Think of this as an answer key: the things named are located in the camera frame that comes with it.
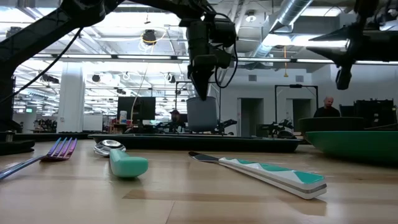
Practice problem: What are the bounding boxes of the green plate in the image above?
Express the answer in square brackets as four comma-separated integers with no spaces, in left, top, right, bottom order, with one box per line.
[304,130,398,165]

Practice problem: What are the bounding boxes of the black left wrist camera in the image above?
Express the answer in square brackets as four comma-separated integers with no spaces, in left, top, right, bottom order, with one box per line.
[214,17,237,48]

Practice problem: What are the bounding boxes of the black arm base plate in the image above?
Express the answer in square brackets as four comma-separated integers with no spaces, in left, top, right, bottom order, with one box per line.
[0,139,35,156]

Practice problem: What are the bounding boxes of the knife with teal-white handle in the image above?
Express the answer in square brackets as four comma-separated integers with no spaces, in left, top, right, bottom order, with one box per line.
[188,151,328,200]

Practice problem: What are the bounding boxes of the black rig frame stand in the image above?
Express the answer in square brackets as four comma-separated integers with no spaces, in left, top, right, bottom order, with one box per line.
[274,84,319,125]

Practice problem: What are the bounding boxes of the black aluminium table frame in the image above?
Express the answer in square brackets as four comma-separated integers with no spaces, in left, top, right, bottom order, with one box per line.
[14,133,91,141]

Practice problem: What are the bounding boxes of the black stacked crates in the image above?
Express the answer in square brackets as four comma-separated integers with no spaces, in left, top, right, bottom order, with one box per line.
[339,98,398,128]

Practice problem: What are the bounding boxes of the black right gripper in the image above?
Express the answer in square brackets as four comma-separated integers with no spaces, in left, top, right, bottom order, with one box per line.
[306,21,398,91]

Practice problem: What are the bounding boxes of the silver ventilation duct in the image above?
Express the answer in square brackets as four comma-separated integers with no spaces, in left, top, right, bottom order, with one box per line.
[250,0,315,60]

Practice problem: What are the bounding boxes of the dark green plastic tray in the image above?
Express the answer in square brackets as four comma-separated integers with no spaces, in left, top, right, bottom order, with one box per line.
[88,133,304,154]

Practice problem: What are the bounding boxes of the white building column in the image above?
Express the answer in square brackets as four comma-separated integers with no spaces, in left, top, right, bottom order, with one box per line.
[57,62,85,134]

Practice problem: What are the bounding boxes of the grey mug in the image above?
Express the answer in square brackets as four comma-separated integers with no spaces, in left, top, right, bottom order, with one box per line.
[186,96,218,133]

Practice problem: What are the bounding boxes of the black left wrist camera cable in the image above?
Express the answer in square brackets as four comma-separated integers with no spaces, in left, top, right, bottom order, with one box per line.
[214,14,239,89]

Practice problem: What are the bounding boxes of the yellow hanging cord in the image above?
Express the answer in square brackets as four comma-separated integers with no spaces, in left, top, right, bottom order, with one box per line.
[282,45,289,78]

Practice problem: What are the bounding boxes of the white board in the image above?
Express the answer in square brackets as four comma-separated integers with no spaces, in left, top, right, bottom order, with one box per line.
[82,114,104,132]

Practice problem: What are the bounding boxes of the black computer monitor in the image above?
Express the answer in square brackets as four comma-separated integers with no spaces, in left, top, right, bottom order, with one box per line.
[117,96,156,122]

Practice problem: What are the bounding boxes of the spoon with teal handle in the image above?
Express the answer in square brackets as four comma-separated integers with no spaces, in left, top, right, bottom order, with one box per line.
[93,139,149,179]

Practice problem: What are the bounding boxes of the black hanging cable reel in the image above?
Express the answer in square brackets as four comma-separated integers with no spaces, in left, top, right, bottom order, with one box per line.
[142,29,157,47]

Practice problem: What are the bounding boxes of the person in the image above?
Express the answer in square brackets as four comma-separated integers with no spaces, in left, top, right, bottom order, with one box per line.
[313,96,341,118]
[169,109,183,131]

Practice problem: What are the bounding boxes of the fork with teal handle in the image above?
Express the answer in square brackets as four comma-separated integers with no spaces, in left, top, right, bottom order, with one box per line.
[0,137,78,180]

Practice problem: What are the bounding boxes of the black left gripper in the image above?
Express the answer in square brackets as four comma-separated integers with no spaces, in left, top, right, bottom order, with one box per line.
[186,18,233,101]

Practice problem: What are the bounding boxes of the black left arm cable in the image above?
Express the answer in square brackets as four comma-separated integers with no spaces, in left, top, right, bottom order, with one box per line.
[0,27,84,105]

